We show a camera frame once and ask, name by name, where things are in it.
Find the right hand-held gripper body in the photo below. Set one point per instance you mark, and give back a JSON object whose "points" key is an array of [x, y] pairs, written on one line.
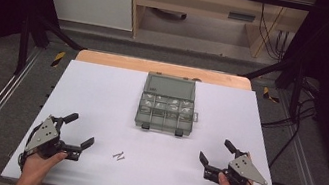
{"points": [[242, 171]]}

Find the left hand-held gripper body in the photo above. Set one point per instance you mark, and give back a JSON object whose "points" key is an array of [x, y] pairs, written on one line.
{"points": [[44, 135]]}

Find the small metal screw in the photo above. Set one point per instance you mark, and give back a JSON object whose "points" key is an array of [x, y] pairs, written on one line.
{"points": [[116, 155], [122, 156]]}

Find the grey clear plastic organizer box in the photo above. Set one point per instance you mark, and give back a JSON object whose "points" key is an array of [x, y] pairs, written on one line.
{"points": [[167, 104]]}

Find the person's left hand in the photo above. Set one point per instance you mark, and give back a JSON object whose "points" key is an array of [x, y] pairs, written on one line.
{"points": [[38, 166]]}

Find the yellow black floor tape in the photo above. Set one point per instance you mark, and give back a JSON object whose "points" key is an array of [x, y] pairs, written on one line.
{"points": [[58, 59], [268, 94]]}

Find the assorted metal screws group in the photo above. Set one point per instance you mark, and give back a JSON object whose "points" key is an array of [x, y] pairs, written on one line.
{"points": [[167, 103]]}

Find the black metal stand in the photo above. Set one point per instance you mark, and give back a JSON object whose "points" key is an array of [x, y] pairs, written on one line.
{"points": [[295, 84], [25, 42]]}

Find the grey desk label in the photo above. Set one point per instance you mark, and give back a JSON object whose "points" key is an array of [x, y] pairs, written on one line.
{"points": [[241, 16]]}

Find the light wooden desk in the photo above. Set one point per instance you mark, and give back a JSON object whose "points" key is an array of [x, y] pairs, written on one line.
{"points": [[201, 0]]}

